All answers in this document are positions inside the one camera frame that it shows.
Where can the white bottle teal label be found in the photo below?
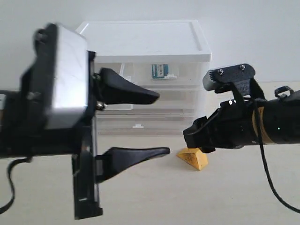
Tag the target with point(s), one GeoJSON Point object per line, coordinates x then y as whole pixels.
{"type": "Point", "coordinates": [159, 71]}

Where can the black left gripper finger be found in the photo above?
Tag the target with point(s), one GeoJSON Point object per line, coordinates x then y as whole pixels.
{"type": "Point", "coordinates": [136, 95]}

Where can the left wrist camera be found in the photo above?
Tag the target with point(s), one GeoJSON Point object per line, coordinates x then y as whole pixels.
{"type": "Point", "coordinates": [58, 88]}

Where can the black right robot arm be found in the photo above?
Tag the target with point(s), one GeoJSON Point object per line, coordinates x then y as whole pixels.
{"type": "Point", "coordinates": [279, 118]}

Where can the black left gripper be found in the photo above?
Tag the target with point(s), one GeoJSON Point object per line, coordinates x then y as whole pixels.
{"type": "Point", "coordinates": [79, 142]}

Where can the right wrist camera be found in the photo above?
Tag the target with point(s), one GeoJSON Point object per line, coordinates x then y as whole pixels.
{"type": "Point", "coordinates": [239, 79]}

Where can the yellow sponge block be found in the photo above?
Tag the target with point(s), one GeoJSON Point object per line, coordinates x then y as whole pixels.
{"type": "Point", "coordinates": [194, 157]}

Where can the white plastic drawer cabinet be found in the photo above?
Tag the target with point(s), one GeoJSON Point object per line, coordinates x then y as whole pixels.
{"type": "Point", "coordinates": [166, 41]}

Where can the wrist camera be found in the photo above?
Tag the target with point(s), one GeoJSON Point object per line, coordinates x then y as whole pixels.
{"type": "Point", "coordinates": [58, 88]}
{"type": "Point", "coordinates": [239, 79]}

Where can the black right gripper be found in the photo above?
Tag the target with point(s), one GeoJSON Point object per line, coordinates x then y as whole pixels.
{"type": "Point", "coordinates": [229, 127]}

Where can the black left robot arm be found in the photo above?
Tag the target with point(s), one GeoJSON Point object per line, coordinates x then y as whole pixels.
{"type": "Point", "coordinates": [12, 121]}

